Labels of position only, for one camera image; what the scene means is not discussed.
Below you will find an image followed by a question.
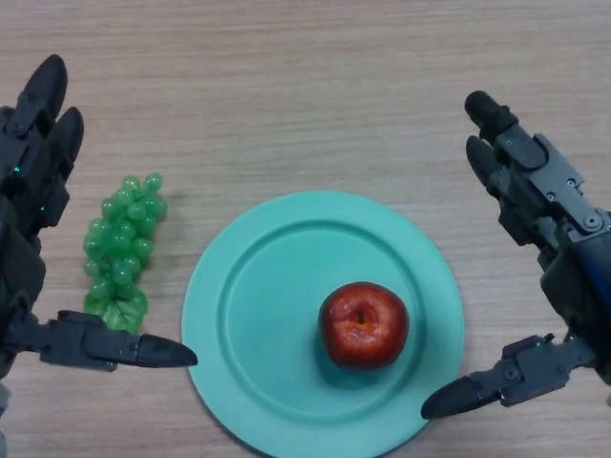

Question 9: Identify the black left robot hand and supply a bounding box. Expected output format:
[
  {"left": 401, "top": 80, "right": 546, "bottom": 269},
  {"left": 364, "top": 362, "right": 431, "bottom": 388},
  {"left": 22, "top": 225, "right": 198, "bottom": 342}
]
[{"left": 0, "top": 53, "right": 200, "bottom": 381}]

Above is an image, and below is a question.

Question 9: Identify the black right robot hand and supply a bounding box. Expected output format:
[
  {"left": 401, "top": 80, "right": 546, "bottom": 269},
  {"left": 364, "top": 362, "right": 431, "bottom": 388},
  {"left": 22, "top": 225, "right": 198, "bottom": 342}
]
[{"left": 420, "top": 90, "right": 611, "bottom": 421}]

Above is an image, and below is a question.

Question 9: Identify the red apple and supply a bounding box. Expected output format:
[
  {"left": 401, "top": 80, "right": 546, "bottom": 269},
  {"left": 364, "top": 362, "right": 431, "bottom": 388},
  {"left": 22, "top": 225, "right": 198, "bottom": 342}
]
[{"left": 318, "top": 281, "right": 411, "bottom": 371}]

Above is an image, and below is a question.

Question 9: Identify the green round plate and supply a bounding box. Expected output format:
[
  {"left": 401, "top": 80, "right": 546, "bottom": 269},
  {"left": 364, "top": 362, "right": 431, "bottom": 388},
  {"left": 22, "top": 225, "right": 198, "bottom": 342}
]
[{"left": 180, "top": 190, "right": 465, "bottom": 458}]

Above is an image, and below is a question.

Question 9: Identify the green grape bunch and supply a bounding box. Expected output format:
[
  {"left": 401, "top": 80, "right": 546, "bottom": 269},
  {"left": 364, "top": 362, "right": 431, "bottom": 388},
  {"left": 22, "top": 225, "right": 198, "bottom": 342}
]
[{"left": 83, "top": 172, "right": 168, "bottom": 335}]

